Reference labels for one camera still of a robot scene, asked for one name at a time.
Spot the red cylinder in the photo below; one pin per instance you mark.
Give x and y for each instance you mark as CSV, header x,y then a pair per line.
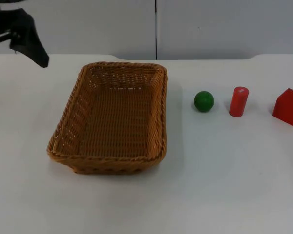
x,y
238,102

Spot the pale brown wicker basket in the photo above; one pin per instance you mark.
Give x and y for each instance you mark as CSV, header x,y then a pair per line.
x,y
117,122

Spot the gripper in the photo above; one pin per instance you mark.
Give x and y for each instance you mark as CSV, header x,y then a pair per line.
x,y
22,23

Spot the green ball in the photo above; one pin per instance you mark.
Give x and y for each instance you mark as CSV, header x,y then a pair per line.
x,y
204,101

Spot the red cube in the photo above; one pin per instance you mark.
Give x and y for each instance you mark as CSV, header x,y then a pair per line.
x,y
288,108

